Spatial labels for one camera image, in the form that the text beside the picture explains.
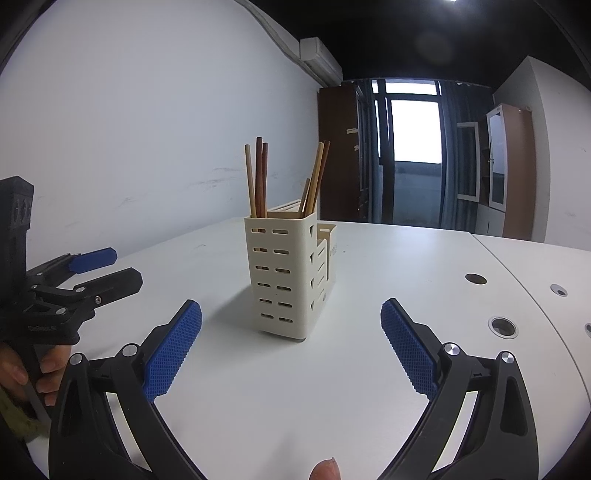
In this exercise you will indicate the person's right hand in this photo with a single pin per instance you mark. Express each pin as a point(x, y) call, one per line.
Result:
point(325, 470)

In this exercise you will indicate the white wall air conditioner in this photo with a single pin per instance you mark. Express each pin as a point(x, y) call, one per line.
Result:
point(321, 57)

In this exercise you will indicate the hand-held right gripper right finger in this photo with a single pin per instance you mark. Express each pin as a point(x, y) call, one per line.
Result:
point(408, 350)

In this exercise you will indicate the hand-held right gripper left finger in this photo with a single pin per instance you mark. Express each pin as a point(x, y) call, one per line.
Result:
point(173, 350)

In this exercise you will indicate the white low cabinet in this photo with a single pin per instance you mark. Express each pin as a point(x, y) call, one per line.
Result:
point(489, 221)

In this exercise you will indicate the person's left hand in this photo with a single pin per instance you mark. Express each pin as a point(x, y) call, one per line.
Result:
point(51, 364)

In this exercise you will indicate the white framed open window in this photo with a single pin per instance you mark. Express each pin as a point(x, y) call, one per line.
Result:
point(467, 161)

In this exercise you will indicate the wooden cabinet with glass door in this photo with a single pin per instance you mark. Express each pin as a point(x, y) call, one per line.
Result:
point(519, 184)

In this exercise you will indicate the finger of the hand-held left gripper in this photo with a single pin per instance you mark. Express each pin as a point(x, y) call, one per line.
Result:
point(117, 281)
point(94, 259)

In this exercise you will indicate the white wall pipe conduit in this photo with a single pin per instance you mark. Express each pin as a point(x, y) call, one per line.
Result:
point(277, 34)

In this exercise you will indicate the cream plastic utensil holder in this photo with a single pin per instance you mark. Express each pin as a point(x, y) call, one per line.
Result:
point(277, 277)

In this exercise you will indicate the dark brown wardrobe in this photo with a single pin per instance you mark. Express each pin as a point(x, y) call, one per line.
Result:
point(337, 161)

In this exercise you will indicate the blue curtain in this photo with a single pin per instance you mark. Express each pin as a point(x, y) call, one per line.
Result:
point(450, 184)
point(369, 184)

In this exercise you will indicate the glass balcony door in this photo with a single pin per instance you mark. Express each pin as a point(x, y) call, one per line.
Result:
point(415, 129)

